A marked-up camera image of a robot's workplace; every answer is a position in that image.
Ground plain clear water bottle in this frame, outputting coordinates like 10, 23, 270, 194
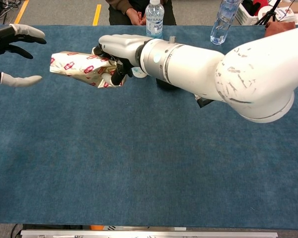
210, 0, 242, 46

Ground blue felt table cloth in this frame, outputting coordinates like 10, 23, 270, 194
0, 24, 298, 228

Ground person right bare hand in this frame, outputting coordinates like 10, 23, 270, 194
125, 8, 142, 26

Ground labelled clear water bottle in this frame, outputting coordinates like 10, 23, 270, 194
145, 0, 165, 40

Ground white printed box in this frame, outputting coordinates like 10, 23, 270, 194
275, 6, 298, 22

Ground black floor cable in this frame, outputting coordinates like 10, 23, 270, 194
11, 223, 23, 238

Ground gold foil snack packet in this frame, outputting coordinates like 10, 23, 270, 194
49, 51, 128, 89

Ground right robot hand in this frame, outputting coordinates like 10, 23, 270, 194
91, 34, 152, 86

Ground black tripod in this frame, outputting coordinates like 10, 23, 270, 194
254, 0, 282, 26

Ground black cable bundle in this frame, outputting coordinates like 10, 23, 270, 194
0, 0, 22, 21

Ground white paper cup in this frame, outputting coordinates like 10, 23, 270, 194
132, 66, 149, 78

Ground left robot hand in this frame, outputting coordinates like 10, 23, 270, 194
0, 23, 47, 88

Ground aluminium profile rail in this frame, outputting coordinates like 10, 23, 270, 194
20, 229, 279, 238

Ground white plastic basket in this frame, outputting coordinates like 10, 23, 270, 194
234, 1, 261, 26

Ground orange brown cloth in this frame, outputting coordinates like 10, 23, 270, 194
264, 21, 296, 38

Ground seated person dark clothes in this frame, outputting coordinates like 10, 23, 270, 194
104, 0, 177, 26

